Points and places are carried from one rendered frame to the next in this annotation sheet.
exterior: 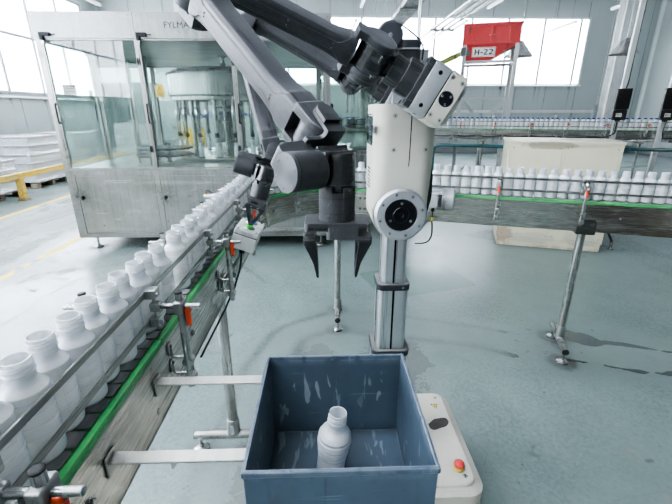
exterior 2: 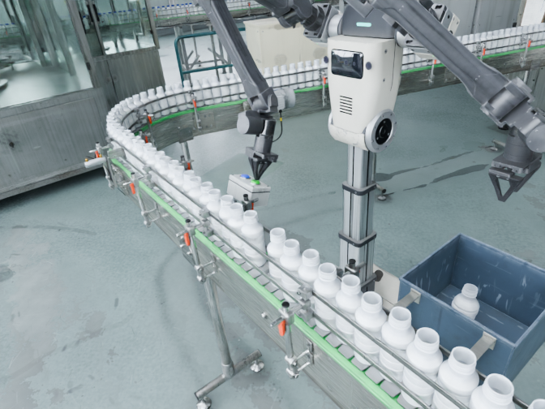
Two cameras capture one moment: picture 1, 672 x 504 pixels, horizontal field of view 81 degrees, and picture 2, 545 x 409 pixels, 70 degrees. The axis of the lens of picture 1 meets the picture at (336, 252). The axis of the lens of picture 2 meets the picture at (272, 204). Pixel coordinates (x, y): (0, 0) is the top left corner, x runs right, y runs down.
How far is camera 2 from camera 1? 0.95 m
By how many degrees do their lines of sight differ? 32
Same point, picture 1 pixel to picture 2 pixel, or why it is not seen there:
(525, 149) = (272, 32)
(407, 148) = (391, 76)
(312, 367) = (421, 269)
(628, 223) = (405, 85)
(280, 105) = (489, 83)
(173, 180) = not seen: outside the picture
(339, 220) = (532, 158)
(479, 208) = (309, 99)
